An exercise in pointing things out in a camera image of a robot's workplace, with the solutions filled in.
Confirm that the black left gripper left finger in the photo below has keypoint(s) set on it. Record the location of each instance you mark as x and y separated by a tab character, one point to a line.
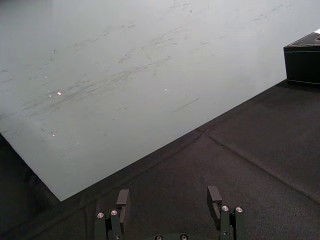
117	220

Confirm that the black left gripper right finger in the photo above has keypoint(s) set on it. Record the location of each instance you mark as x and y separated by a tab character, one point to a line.
225	220

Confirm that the black table cloth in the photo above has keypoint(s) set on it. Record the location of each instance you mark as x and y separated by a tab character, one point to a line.
200	175

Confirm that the black box with white stitching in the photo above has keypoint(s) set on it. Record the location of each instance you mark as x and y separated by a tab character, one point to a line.
303	62

